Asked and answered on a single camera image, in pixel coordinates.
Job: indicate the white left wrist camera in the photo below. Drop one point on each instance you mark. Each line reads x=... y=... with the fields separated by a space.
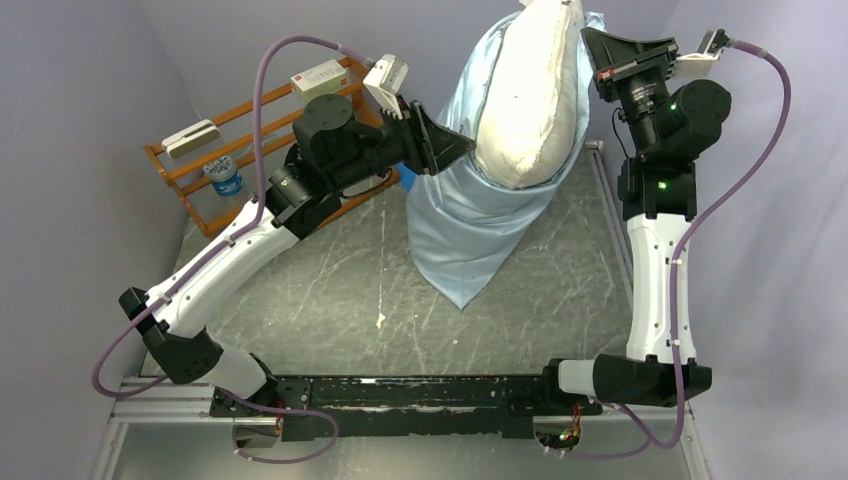
x=384 y=80

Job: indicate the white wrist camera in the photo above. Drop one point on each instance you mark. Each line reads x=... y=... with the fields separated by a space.
x=698 y=65
x=384 y=80

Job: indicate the white red box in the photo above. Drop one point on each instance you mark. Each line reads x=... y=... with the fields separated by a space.
x=326 y=78

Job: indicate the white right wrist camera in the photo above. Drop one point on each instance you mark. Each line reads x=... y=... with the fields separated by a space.
x=698 y=65

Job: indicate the blue lidded jar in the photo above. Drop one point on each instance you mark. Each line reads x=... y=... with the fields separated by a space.
x=224 y=176

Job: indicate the blue flat board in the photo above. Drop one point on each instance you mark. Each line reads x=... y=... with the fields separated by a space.
x=407 y=178

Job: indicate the orange wooden shelf rack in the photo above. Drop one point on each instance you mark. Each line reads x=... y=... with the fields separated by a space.
x=188 y=178

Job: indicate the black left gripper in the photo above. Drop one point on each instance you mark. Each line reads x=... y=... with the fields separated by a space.
x=430 y=149

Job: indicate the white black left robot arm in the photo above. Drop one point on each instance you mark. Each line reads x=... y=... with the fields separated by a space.
x=332 y=152

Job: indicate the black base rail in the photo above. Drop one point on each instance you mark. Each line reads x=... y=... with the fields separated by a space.
x=519 y=406

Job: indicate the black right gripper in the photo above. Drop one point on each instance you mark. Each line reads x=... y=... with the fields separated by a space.
x=617 y=61

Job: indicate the white eraser block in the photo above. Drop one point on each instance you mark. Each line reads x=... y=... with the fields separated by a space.
x=190 y=139

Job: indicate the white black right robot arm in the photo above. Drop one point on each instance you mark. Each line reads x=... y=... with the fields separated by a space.
x=657 y=188

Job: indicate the light blue pillowcase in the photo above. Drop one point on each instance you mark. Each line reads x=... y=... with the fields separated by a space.
x=461 y=225

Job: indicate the aluminium frame rail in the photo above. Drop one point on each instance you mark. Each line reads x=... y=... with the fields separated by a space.
x=163 y=404

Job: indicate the white pillow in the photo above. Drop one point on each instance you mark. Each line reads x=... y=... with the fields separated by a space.
x=529 y=122

